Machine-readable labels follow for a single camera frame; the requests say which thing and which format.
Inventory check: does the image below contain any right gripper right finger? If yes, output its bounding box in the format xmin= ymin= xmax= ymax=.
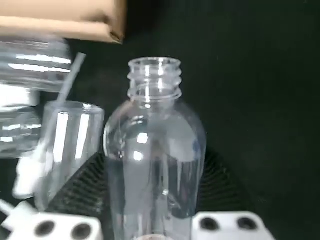
xmin=191 ymin=147 xmax=275 ymax=240

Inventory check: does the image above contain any cardboard box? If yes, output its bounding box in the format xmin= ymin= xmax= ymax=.
xmin=0 ymin=0 xmax=129 ymax=46

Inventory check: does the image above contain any clear plastic bottle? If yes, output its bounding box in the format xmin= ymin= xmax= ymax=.
xmin=0 ymin=34 xmax=74 ymax=89
xmin=103 ymin=56 xmax=208 ymax=240

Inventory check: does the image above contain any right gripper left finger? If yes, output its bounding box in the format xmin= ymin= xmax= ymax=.
xmin=31 ymin=150 xmax=112 ymax=240

